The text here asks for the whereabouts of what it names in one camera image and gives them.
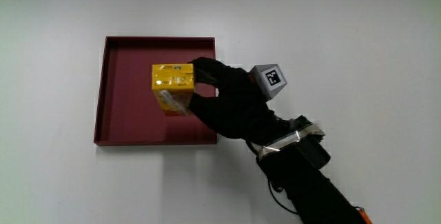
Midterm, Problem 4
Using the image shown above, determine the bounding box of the yellow ice redtea carton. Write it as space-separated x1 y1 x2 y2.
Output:
151 63 196 117

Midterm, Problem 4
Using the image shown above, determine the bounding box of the person's right hand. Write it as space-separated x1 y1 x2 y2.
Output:
187 57 292 146

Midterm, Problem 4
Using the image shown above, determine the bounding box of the dark red square tray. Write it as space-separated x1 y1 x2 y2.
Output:
93 36 218 147

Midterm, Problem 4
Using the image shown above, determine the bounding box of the thin black cable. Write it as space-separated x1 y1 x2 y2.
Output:
245 140 299 216

